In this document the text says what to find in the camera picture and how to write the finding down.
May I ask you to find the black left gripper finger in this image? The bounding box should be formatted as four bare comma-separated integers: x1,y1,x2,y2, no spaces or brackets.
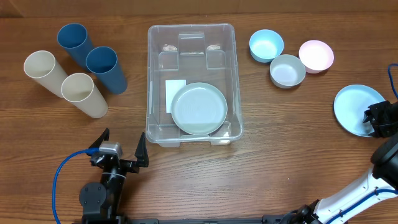
134,132,149,167
88,128,109,149

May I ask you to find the light blue plate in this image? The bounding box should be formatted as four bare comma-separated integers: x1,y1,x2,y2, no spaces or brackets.
333,84,385,137

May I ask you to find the grey white plate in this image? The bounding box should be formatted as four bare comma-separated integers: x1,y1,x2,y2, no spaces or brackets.
171,82,228,135

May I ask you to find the dark blue cup front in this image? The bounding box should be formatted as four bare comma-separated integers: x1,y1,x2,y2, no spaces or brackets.
86,46,127,95

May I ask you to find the dark blue cup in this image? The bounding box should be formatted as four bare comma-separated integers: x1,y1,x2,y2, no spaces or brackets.
57,23,94,72
86,46,127,95

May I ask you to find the clear plastic storage bin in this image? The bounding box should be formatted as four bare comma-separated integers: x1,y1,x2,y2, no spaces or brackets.
146,23,244,147

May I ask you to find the pink bowl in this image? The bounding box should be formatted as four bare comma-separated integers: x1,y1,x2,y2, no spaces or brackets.
298,40,335,73

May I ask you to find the grey bowl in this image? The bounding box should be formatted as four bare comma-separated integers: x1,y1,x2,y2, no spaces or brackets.
270,54,306,88

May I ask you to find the light blue bowl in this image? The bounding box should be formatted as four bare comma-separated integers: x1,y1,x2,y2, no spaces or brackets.
249,29,284,63

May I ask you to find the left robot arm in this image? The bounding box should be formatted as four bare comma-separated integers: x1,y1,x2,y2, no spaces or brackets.
79,128,149,223

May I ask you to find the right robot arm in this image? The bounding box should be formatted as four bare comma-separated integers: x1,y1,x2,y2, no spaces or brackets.
280,101,397,223

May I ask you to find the beige cup front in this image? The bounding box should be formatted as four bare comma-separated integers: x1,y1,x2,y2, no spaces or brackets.
61,73,108,118

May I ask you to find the beige cup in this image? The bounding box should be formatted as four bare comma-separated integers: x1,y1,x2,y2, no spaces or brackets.
24,50,68,98
61,73,108,118

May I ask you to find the beige cup left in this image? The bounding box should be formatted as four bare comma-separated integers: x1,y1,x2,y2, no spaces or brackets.
24,50,68,98

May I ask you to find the dark blue cup rear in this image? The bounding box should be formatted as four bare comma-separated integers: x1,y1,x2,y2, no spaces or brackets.
57,23,94,72

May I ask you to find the left blue cable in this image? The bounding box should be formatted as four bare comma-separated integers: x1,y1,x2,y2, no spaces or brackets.
52,147,101,224

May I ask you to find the blue cable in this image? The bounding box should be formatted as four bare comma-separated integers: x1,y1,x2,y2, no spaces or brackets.
323,63,398,224
52,147,101,224

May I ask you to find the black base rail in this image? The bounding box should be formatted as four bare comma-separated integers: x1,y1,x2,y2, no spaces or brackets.
124,214,290,224

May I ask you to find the right blue cable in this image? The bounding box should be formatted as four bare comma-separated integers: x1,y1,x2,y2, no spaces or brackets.
323,63,398,224

